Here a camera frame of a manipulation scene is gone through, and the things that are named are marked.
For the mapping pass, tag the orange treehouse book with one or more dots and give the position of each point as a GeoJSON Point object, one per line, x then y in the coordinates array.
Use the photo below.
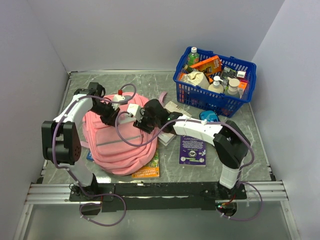
{"type": "Point", "coordinates": [150, 170]}

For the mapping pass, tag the orange box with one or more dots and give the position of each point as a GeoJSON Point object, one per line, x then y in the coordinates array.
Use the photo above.
{"type": "Point", "coordinates": [209, 66]}

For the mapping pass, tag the beige crumpled bag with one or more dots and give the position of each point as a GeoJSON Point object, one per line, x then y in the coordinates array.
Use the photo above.
{"type": "Point", "coordinates": [195, 78]}

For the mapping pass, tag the blue treehouse book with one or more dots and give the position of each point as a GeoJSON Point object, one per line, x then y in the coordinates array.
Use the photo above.
{"type": "Point", "coordinates": [89, 157]}

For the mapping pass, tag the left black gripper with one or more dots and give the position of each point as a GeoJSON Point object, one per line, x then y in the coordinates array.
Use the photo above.
{"type": "Point", "coordinates": [111, 119]}

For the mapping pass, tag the white coffee cover book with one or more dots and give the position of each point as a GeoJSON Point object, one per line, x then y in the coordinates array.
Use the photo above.
{"type": "Point", "coordinates": [166, 138]}

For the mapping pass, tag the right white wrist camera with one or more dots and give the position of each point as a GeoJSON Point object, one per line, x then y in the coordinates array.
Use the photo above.
{"type": "Point", "coordinates": [136, 111]}

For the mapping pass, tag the blue plastic basket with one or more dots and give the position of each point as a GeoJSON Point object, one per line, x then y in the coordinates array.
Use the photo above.
{"type": "Point", "coordinates": [203, 99]}

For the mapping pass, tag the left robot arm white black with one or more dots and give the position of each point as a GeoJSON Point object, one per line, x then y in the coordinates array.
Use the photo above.
{"type": "Point", "coordinates": [60, 140]}

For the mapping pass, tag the blue shark pencil case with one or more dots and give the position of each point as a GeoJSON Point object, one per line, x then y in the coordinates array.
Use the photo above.
{"type": "Point", "coordinates": [209, 115]}

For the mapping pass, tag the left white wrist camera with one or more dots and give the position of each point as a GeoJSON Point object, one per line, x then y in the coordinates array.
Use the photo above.
{"type": "Point", "coordinates": [118, 99]}

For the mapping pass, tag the green drink bottle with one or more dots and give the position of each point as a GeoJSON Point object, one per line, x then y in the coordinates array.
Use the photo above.
{"type": "Point", "coordinates": [193, 57]}

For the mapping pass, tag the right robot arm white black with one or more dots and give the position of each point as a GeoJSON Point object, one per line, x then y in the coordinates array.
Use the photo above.
{"type": "Point", "coordinates": [230, 143]}

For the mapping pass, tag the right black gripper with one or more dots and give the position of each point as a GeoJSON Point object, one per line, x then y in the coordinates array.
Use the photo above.
{"type": "Point", "coordinates": [141, 125]}

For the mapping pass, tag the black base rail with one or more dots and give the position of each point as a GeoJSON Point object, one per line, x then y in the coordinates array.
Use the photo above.
{"type": "Point", "coordinates": [160, 195]}

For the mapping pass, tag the pink student backpack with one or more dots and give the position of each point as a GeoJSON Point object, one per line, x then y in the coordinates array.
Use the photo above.
{"type": "Point", "coordinates": [117, 151]}

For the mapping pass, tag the grey pump bottle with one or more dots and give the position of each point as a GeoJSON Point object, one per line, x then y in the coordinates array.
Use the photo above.
{"type": "Point", "coordinates": [232, 89]}

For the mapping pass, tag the small orange packet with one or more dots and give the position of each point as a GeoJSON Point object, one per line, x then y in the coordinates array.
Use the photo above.
{"type": "Point", "coordinates": [242, 87]}

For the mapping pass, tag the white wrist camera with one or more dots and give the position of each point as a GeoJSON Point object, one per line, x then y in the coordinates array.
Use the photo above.
{"type": "Point", "coordinates": [118, 99]}
{"type": "Point", "coordinates": [136, 111]}

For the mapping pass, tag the purple book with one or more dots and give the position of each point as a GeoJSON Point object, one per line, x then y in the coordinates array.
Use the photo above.
{"type": "Point", "coordinates": [192, 152]}

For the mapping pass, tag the dark green packet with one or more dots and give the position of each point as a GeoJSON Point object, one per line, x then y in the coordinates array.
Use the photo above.
{"type": "Point", "coordinates": [228, 72]}

